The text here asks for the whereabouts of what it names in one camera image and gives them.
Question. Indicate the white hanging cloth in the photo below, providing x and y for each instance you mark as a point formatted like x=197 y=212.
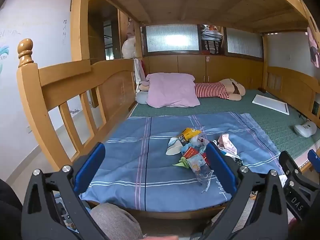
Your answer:
x=138 y=72

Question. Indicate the wooden bunk bed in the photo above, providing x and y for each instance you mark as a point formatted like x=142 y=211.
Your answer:
x=110 y=90

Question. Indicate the pink pillow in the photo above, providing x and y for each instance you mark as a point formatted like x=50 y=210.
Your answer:
x=170 y=90

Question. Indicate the red cigarette box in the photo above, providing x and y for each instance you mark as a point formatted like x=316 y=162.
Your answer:
x=192 y=152

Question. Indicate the clear plastic wrapper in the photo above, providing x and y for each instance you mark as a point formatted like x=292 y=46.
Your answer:
x=203 y=177

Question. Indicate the blue striped sheet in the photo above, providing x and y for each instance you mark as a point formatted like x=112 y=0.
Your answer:
x=130 y=160

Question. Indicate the striped plush doll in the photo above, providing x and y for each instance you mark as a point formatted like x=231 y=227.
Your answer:
x=212 y=90

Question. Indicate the white cloth bundle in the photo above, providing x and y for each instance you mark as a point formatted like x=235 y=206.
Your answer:
x=128 y=46

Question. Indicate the white tissue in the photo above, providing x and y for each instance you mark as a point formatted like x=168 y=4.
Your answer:
x=198 y=141

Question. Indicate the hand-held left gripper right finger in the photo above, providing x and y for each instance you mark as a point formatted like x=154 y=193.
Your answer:
x=220 y=170

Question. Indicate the green wrapper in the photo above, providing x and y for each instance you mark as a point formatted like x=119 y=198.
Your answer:
x=181 y=162

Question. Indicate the wooden wall cabinet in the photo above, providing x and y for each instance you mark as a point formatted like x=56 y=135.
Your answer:
x=190 y=67

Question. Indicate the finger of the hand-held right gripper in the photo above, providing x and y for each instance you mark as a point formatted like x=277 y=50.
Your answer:
x=313 y=158
x=295 y=180

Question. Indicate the yellow snack bag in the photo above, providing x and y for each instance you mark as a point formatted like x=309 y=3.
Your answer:
x=190 y=133

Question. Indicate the stack of books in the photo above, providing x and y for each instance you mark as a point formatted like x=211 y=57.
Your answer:
x=211 y=38

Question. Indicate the white handheld appliance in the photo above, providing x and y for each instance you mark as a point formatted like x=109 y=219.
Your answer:
x=305 y=129

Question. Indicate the pink packet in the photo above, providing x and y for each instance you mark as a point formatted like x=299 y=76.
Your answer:
x=227 y=142

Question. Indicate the white flat board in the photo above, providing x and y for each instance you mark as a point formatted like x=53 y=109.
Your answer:
x=271 y=104

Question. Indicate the light blue cushion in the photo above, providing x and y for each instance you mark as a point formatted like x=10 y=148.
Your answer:
x=141 y=98

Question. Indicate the person's black jacket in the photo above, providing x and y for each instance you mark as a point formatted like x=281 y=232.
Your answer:
x=10 y=212

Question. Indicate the wall poster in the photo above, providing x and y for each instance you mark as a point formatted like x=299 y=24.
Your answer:
x=313 y=47

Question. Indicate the ribbed glass window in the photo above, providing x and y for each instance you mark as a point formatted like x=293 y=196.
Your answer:
x=243 y=42
x=172 y=38

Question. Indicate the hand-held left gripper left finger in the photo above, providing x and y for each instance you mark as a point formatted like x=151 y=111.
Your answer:
x=90 y=166

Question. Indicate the person's grey trouser leg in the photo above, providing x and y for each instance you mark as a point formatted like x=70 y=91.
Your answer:
x=115 y=222

